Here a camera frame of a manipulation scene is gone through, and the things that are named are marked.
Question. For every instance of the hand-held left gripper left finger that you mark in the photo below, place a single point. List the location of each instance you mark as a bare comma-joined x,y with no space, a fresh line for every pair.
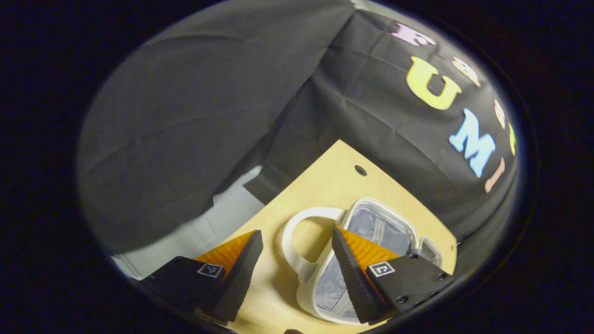
241,273

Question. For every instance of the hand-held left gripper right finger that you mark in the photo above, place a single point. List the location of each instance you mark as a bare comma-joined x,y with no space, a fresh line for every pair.
352,278

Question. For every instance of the white suitcase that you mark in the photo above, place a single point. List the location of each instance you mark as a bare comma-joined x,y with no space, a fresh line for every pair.
371,222

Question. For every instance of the black backdrop cloth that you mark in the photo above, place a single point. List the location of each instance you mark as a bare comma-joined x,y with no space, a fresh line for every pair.
185,116

